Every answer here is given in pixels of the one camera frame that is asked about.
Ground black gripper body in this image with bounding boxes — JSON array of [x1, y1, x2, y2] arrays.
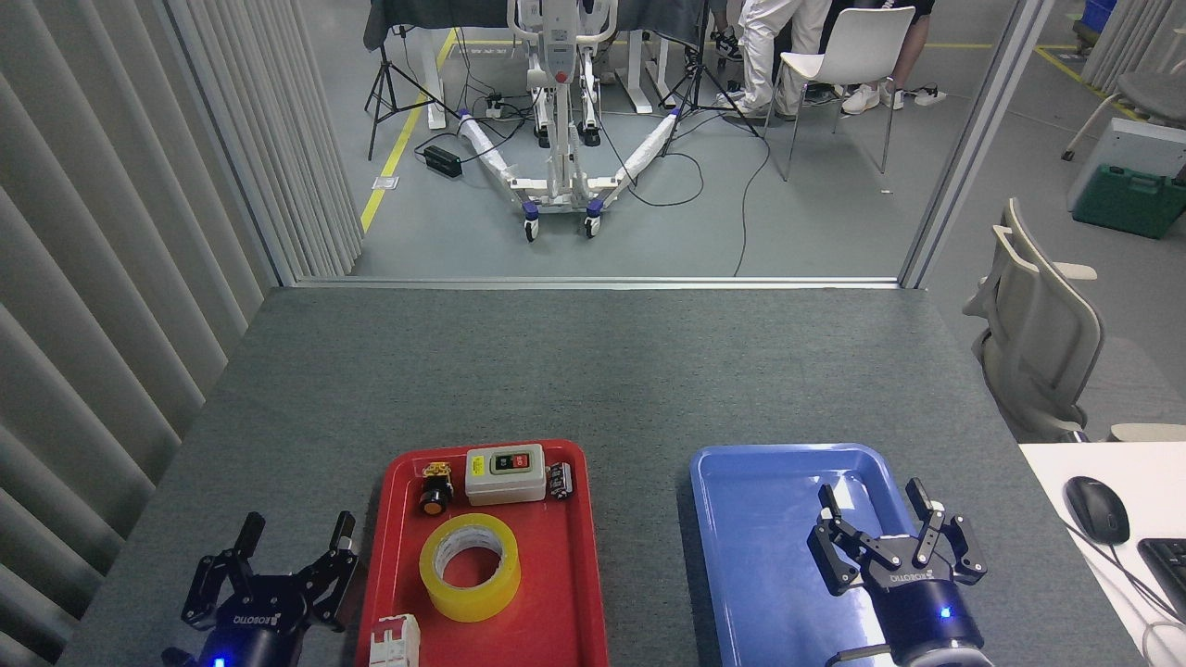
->
[[199, 574, 314, 667], [862, 556, 985, 654]]

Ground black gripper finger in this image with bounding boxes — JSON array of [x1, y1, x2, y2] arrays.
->
[[182, 512, 267, 631], [808, 485, 904, 596], [905, 478, 989, 586], [295, 511, 360, 633]]

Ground yellow tape roll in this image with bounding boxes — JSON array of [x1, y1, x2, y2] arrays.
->
[[419, 513, 522, 623]]

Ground blue plastic tray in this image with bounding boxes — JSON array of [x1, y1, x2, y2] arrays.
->
[[689, 443, 974, 667]]

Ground white circuit breaker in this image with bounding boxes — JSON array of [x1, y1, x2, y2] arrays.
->
[[369, 613, 422, 667]]

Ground black orange push button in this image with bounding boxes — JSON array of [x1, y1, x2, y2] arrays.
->
[[419, 461, 456, 517]]

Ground white desk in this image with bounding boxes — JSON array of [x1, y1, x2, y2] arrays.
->
[[1019, 441, 1186, 667]]

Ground black computer mouse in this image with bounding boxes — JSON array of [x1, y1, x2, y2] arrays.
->
[[1064, 475, 1131, 546]]

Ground black keyboard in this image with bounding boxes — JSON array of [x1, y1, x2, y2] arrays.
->
[[1137, 537, 1186, 623]]

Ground red plastic tray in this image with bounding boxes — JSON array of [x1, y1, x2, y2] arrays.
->
[[356, 439, 610, 667]]

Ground beige office chair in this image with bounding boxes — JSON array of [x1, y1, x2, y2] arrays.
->
[[962, 196, 1105, 444]]

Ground grey vertical blinds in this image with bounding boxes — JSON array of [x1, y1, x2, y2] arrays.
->
[[0, 0, 364, 667]]

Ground green plastic case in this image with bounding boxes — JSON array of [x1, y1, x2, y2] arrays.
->
[[1072, 164, 1186, 240]]

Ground grey flat box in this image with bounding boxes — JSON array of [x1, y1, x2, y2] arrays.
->
[[1066, 117, 1186, 212]]

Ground black tripod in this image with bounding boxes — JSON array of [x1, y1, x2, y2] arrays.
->
[[660, 0, 761, 158], [364, 23, 461, 161]]

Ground grey round chair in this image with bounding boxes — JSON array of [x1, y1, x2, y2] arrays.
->
[[1061, 72, 1186, 162]]

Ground person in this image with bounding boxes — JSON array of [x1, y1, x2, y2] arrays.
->
[[715, 0, 835, 120], [684, 0, 744, 77], [815, 0, 948, 116]]

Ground white plastic chair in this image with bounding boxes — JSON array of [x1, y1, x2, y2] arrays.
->
[[765, 6, 916, 182]]

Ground white stand on wheels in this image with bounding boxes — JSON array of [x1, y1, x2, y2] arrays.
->
[[456, 0, 685, 244]]

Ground blue bin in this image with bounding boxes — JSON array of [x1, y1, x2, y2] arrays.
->
[[1073, 0, 1120, 55]]

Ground table with dark cloth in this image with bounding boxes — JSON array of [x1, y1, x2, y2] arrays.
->
[[363, 0, 714, 131]]

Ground black mouse cable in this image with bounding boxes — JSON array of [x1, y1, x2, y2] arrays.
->
[[1061, 519, 1186, 623]]

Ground white two-button switch box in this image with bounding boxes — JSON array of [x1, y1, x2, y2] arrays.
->
[[464, 444, 548, 507]]

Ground white cable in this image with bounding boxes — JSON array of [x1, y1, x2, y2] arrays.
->
[[1142, 619, 1186, 667]]

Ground black floor cable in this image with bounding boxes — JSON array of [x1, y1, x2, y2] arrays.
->
[[593, 102, 773, 277]]

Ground silver post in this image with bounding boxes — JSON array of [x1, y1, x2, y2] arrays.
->
[[897, 0, 1057, 290]]

